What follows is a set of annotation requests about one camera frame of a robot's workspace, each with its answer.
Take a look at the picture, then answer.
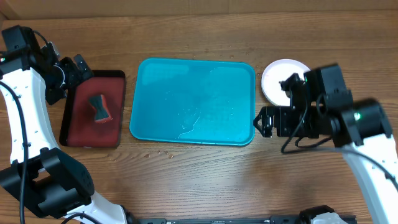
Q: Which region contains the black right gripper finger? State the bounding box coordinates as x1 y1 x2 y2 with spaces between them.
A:
253 106 275 138
279 73 310 108

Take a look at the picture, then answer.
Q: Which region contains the white plate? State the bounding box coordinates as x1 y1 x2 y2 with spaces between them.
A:
261 59 310 106

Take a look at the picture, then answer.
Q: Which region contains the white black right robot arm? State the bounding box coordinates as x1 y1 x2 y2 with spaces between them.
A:
253 70 397 223

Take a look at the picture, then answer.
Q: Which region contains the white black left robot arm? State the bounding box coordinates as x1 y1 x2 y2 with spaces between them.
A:
1 51 134 223

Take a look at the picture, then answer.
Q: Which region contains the black tray with red water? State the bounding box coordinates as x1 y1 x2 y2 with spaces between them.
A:
59 70 126 147

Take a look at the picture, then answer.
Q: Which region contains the teal plastic tray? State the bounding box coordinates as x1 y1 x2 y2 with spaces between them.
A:
129 58 256 146

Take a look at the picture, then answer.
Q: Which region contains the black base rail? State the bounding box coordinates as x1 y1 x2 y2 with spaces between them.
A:
135 215 299 224

